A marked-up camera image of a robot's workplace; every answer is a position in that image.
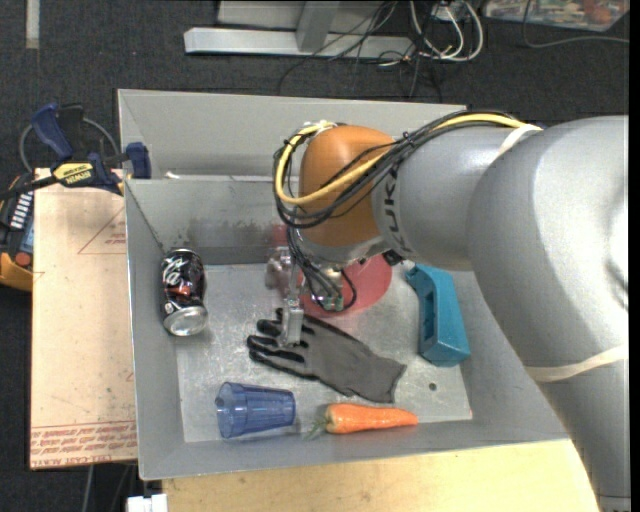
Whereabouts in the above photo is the teal plastic box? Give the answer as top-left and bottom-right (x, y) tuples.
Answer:
(404, 263), (472, 368)

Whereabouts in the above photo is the grey and black glove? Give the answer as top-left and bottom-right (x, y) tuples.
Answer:
(245, 307), (408, 405)

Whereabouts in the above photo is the black soda can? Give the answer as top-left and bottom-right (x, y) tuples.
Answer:
(159, 247), (210, 338)

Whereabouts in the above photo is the grey metal bin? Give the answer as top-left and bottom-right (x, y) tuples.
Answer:
(117, 88), (572, 482)

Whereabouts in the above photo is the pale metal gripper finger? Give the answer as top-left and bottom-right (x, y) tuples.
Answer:
(264, 246), (293, 291)
(279, 297), (306, 347)

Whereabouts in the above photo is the orange carrot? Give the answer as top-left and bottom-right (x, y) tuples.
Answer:
(303, 402), (421, 442)

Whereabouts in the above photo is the red round disc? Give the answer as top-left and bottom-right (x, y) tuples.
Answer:
(298, 256), (393, 319)

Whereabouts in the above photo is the brown cardboard board red print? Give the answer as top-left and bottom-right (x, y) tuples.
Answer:
(28, 167), (139, 472)

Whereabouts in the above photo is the blue plastic cup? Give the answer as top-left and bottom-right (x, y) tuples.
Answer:
(214, 381), (297, 441)

